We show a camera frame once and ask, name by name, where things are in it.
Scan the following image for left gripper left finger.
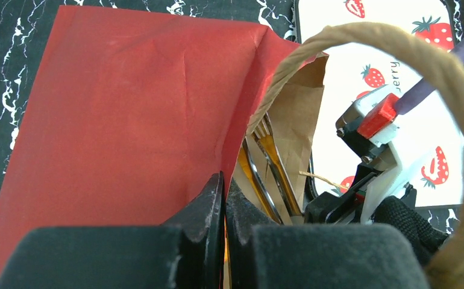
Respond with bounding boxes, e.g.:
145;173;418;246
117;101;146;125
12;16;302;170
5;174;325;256
0;173;225;288

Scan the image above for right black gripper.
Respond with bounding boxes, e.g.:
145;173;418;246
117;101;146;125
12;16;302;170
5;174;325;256
304;164;450;265

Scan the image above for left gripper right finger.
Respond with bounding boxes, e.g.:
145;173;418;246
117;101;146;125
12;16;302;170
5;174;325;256
226;183;429;288

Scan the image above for metal tongs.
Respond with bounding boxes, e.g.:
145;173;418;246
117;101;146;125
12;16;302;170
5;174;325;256
238;114;304;225

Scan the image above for red brown paper bag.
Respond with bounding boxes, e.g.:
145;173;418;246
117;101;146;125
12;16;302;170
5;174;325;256
0;6;464;288

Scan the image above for strawberry print tray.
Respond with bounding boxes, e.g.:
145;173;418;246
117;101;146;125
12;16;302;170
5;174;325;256
295;1;464;207

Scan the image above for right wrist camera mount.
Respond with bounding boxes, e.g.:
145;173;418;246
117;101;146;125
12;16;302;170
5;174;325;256
335;84;464;223

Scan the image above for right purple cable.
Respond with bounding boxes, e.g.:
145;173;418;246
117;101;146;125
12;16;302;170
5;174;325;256
393;16;464;116

